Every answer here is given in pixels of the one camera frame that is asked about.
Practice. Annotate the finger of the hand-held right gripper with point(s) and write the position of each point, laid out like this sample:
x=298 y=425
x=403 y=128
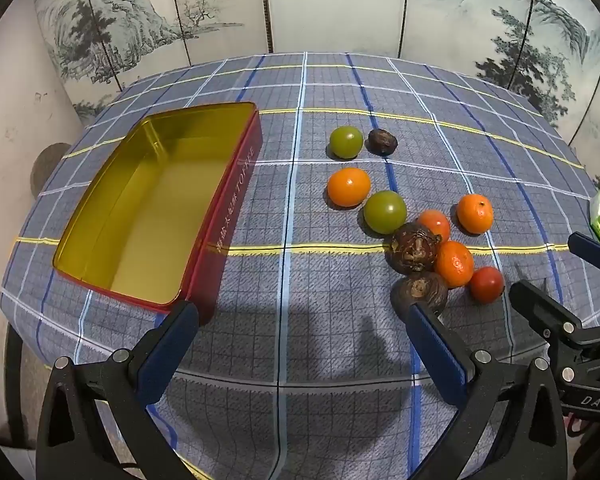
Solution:
x=535 y=305
x=592 y=252

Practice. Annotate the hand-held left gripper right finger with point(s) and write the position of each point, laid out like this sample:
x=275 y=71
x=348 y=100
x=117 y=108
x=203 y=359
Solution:
x=437 y=355

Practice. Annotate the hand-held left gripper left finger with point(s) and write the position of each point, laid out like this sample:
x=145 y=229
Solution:
x=165 y=355

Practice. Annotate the red tomato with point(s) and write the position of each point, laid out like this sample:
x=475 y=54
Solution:
x=436 y=222
x=486 y=285

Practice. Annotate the brown water chestnut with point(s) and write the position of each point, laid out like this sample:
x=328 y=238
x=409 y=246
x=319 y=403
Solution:
x=382 y=141
x=420 y=290
x=415 y=250

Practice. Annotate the orange tangerine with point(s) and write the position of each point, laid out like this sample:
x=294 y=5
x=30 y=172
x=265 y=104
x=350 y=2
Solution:
x=455 y=264
x=475 y=214
x=349 y=187

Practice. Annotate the green tomato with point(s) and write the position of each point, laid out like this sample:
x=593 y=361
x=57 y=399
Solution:
x=346 y=141
x=385 y=212

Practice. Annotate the red and gold tin box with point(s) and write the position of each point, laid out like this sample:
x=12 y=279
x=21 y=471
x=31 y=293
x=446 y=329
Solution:
x=145 y=200

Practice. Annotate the blue checked tablecloth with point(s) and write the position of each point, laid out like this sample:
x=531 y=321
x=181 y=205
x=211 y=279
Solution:
x=300 y=270

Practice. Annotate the landscape painted folding screen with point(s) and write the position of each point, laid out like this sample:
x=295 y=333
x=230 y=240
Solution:
x=330 y=5

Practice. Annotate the black metal table frame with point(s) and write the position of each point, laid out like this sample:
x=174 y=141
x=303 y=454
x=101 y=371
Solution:
x=11 y=375

